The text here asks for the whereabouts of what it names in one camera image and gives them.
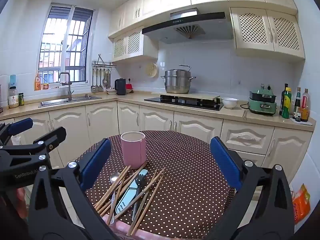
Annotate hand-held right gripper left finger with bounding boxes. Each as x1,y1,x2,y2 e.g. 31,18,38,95
28,138,118,240

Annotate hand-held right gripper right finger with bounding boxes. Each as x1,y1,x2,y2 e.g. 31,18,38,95
209,136,295,240

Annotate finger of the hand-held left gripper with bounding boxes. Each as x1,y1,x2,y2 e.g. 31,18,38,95
0,126,67,170
0,117,34,147

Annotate pile of wooden chopsticks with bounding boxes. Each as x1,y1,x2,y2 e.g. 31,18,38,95
94,160,166,237

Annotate pink utensil holder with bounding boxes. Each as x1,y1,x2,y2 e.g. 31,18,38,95
120,131,147,170

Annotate light blue knife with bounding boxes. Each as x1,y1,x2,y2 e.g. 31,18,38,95
115,169,149,214

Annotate black fork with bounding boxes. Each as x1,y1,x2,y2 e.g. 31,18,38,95
132,174,148,220

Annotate white lid jar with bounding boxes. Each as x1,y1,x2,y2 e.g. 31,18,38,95
8,86,19,109

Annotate steel kitchen sink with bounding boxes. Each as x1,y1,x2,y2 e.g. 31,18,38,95
39,94,102,108

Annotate orange detergent bottle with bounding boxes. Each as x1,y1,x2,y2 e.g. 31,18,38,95
34,70,42,91

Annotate metal faucet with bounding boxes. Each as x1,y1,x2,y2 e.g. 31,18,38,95
58,72,73,100

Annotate white bowl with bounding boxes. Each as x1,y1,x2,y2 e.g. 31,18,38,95
222,97,239,109

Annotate green electric cooker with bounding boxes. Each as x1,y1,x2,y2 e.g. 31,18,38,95
248,84,277,116

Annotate cream lower kitchen cabinets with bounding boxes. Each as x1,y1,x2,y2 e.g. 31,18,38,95
0,100,314,188

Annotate black gas stove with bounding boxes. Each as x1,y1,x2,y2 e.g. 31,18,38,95
144,94,224,111

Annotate black electric kettle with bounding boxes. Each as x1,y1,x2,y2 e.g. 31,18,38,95
114,78,127,96

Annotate dark oil bottle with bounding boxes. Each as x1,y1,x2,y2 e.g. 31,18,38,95
279,83,288,115

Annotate orange bag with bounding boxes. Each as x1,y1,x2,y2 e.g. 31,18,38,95
291,184,311,224

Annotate stainless steel steamer pot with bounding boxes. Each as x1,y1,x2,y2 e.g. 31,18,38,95
161,65,197,94

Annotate barred kitchen window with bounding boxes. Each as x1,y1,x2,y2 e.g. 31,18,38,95
38,3,95,84

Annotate red label sauce bottle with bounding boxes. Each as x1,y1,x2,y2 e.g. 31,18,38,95
301,88,311,122

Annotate round cream perforated plate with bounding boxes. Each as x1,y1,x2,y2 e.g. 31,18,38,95
145,62,159,77

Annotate cream lattice door cabinet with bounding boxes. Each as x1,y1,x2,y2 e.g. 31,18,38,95
112,29,158,62
230,7,306,60

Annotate black range hood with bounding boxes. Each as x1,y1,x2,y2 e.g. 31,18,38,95
142,7,234,45

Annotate wire wall rack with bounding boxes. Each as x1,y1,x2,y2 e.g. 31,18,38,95
91,54,117,68

